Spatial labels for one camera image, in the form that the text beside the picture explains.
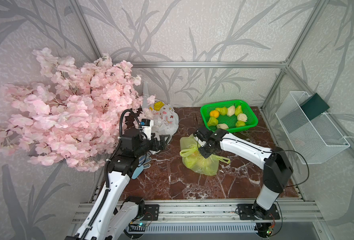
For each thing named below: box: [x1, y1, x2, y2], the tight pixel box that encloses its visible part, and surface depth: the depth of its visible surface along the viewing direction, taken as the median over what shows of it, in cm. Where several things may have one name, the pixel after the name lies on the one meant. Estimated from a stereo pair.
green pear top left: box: [215, 107, 228, 116], surface depth 113 cm
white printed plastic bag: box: [141, 81, 179, 138], surface depth 99 cm
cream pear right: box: [237, 113, 248, 122], surface depth 109 cm
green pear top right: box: [234, 105, 243, 117], surface depth 114 cm
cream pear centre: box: [216, 123, 229, 130], surface depth 104 cm
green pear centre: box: [207, 116, 219, 127], surface depth 107 cm
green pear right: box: [235, 120, 246, 128], surface depth 106 cm
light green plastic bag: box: [179, 133, 231, 176], surface depth 85 cm
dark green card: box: [299, 92, 330, 121], surface depth 72 cm
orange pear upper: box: [209, 110, 220, 118], surface depth 111 cm
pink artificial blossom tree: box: [0, 47, 156, 172], surface depth 55 cm
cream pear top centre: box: [227, 105, 235, 117], surface depth 114 cm
